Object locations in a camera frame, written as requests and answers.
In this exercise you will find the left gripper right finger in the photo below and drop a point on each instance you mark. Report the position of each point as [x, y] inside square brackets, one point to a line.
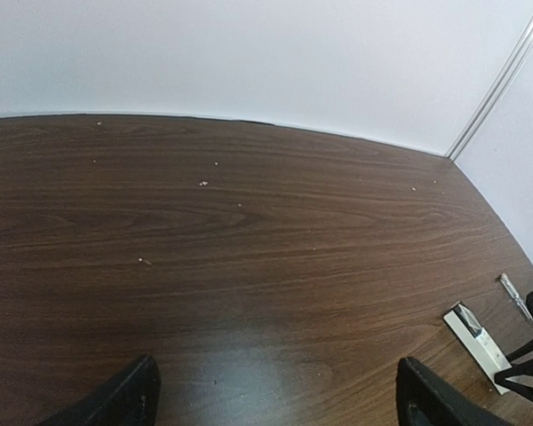
[423, 398]

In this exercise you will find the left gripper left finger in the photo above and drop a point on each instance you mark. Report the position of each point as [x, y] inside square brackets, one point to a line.
[131, 397]

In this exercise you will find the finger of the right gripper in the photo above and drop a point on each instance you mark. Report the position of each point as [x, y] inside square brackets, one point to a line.
[521, 364]

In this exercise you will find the white remote control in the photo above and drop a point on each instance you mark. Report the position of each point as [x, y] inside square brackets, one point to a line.
[478, 342]

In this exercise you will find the clear handle screwdriver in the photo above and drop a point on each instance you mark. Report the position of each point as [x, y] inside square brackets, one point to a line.
[515, 295]

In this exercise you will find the right aluminium frame post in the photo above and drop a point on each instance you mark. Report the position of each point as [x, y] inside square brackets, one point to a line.
[496, 91]

